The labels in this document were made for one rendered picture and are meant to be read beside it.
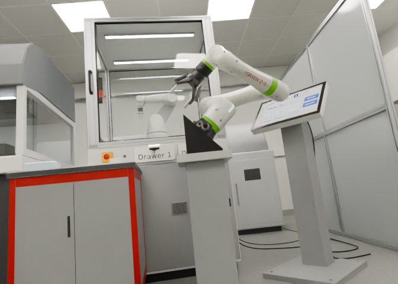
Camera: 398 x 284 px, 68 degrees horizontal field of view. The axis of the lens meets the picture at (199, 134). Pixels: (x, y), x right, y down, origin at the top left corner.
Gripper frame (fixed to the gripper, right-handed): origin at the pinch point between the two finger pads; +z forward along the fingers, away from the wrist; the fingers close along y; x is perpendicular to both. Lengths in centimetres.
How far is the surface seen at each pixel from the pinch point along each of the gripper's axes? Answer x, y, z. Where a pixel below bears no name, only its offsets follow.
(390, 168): -94, -116, -60
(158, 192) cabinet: -29, -22, 63
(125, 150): -20, 16, 57
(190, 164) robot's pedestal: 19.0, -40.0, 15.7
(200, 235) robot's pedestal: 20, -69, 35
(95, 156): -9, 25, 74
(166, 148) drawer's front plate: -33, -2, 37
